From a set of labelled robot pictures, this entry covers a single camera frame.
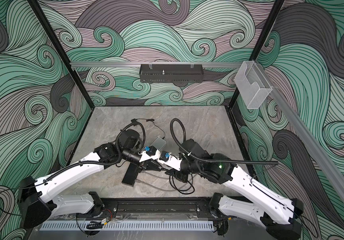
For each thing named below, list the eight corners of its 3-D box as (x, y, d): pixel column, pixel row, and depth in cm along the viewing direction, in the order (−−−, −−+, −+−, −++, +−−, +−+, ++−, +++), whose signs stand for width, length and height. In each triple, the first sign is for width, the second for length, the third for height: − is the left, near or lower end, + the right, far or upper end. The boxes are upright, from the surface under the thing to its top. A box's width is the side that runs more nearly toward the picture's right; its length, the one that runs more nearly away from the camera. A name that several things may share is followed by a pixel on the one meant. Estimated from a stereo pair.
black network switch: (122, 184, 83) (120, 181, 80) (131, 165, 91) (129, 162, 87) (132, 186, 82) (131, 184, 79) (140, 167, 90) (139, 164, 86)
